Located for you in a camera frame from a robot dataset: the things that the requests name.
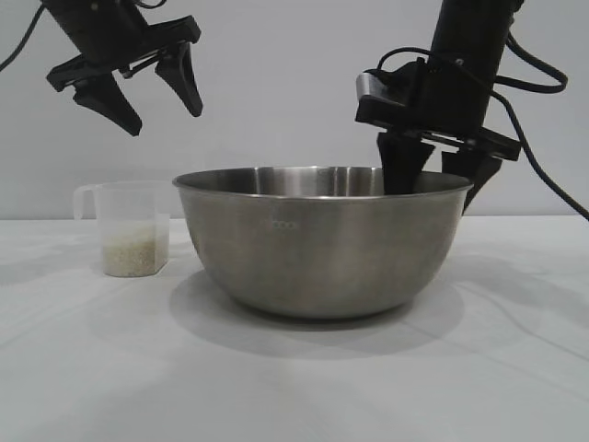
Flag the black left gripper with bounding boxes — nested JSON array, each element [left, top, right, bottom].
[[40, 0, 204, 138]]

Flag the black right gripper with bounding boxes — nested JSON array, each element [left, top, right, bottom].
[[375, 49, 523, 214]]

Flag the translucent plastic measuring cup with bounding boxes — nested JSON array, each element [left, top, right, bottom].
[[73, 180, 179, 279]]

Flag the stainless steel mixing bowl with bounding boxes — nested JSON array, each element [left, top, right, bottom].
[[172, 165, 476, 321]]

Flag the white rice grains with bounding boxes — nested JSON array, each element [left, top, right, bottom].
[[102, 223, 169, 278]]

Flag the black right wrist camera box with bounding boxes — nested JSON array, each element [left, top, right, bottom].
[[354, 58, 441, 135]]

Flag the black long right arm cable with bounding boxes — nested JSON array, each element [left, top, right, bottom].
[[490, 89, 589, 221]]

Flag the black looped right arm cable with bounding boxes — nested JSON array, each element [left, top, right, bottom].
[[492, 32, 571, 94]]

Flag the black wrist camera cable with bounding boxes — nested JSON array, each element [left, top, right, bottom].
[[375, 44, 436, 78]]

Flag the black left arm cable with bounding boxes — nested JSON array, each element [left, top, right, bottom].
[[0, 0, 45, 73]]

